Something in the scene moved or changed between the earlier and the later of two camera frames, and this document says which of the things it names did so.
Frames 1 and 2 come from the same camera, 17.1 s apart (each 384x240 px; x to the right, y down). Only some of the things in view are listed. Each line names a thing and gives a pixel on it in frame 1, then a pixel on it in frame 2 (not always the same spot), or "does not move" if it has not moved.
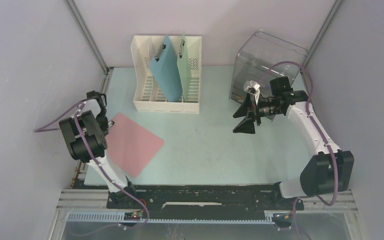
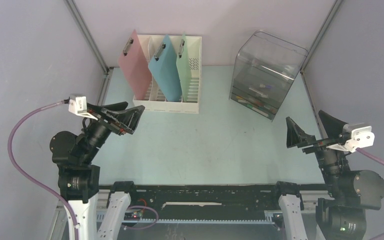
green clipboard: (183, 66) does not move
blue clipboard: (165, 67) does not move
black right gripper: (247, 125) to (333, 127)
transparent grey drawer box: (262, 57) does not move
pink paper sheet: (130, 147) to (136, 68)
